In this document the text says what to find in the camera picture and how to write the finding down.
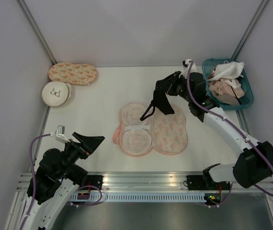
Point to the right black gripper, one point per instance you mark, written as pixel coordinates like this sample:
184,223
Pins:
169,85

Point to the round cream laundry bag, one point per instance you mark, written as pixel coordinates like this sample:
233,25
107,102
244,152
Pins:
56,93

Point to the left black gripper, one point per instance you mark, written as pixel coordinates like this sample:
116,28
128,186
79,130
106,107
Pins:
90,143

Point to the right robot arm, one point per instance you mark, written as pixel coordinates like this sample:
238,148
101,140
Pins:
254,159

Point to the white bra in basket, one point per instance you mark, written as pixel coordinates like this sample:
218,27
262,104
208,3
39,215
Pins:
230,70

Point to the black bra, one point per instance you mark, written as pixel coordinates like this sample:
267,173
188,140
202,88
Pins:
159,101

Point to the white slotted cable duct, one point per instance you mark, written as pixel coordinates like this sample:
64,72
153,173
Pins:
139,197

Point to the left aluminium frame post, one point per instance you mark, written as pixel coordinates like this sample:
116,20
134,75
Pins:
36,30

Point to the pink bra in basket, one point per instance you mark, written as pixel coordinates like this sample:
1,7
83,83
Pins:
226,87

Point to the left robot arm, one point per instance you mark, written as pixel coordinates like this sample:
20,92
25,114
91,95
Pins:
58,181

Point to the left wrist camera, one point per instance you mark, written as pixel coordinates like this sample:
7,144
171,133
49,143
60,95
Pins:
59,134

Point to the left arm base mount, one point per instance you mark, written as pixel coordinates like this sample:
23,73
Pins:
93,180

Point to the taupe bra in basket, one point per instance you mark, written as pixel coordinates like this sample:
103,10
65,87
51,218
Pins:
228,99

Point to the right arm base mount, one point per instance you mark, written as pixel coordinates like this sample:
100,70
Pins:
204,183

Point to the aluminium frame post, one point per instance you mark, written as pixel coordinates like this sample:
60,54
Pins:
251,26
36,30

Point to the floral mesh laundry bag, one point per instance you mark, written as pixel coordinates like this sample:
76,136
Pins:
164,133

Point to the aluminium front rail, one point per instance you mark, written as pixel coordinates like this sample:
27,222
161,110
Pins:
148,182

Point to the right aluminium frame post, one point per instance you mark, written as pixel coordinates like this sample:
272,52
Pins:
251,26

